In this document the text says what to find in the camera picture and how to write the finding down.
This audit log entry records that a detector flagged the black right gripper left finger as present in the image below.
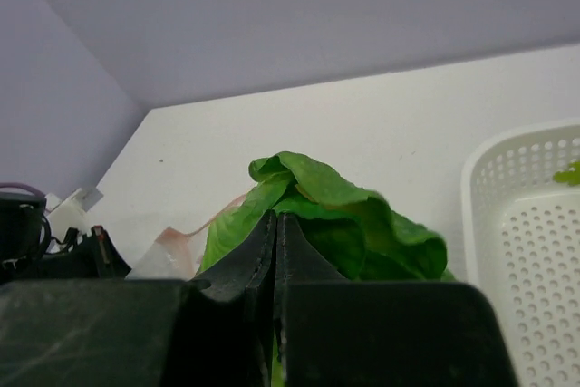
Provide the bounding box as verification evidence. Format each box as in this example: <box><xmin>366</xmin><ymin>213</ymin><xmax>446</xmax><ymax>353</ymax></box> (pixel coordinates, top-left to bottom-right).
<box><xmin>1</xmin><ymin>212</ymin><xmax>276</xmax><ymax>386</ymax></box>

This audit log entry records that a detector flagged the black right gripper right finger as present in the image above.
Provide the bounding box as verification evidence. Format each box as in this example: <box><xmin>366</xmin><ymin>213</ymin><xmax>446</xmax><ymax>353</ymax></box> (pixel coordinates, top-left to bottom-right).
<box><xmin>275</xmin><ymin>214</ymin><xmax>517</xmax><ymax>386</ymax></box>

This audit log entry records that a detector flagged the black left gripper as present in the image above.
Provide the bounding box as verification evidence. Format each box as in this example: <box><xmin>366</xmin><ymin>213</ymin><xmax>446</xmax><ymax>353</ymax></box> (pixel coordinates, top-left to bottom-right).
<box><xmin>1</xmin><ymin>191</ymin><xmax>131</xmax><ymax>285</ymax></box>

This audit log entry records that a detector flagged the clear zip top bag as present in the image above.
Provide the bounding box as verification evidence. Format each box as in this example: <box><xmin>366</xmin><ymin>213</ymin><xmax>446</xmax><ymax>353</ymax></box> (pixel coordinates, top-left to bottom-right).
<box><xmin>126</xmin><ymin>193</ymin><xmax>247</xmax><ymax>281</ymax></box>

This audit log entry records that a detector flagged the green fake lettuce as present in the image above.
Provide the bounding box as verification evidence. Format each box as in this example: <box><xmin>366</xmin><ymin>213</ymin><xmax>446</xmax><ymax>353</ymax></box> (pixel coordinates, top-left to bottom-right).
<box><xmin>200</xmin><ymin>151</ymin><xmax>454</xmax><ymax>281</ymax></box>

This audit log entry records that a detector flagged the green fake celery stalk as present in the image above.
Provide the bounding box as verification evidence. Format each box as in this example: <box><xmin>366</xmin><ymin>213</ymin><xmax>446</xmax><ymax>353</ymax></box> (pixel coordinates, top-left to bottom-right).
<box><xmin>553</xmin><ymin>161</ymin><xmax>580</xmax><ymax>187</ymax></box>

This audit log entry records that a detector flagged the white perforated plastic basket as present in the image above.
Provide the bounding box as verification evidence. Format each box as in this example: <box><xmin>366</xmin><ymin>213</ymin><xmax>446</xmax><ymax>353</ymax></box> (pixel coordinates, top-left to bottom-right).
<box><xmin>460</xmin><ymin>120</ymin><xmax>579</xmax><ymax>386</ymax></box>

